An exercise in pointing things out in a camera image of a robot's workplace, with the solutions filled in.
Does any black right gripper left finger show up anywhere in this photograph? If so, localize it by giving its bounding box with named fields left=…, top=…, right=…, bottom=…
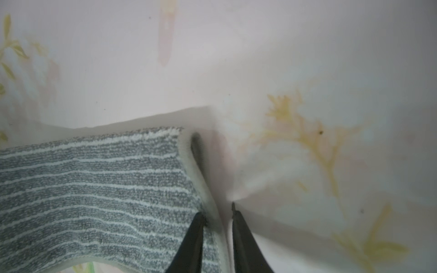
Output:
left=166, top=212, right=207, bottom=273

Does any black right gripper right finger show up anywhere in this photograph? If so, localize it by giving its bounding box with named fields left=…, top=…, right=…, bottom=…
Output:
left=232, top=202, right=274, bottom=273

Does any grey striped square dishcloth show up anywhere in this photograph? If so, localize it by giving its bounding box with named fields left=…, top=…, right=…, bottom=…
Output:
left=1, top=127, right=231, bottom=273

